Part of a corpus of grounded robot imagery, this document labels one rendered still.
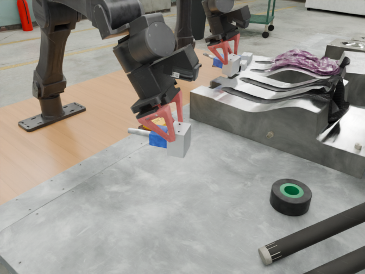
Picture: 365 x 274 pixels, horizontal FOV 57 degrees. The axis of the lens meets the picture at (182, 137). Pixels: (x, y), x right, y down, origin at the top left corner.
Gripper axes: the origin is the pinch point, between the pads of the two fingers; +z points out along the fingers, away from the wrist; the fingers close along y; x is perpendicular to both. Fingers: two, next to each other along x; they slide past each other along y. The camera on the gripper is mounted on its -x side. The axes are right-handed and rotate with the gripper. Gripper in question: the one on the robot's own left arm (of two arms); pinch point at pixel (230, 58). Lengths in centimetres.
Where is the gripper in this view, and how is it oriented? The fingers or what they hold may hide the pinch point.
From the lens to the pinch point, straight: 112.1
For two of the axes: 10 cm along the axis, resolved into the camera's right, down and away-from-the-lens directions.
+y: 6.2, -5.1, 5.9
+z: 3.6, 8.6, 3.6
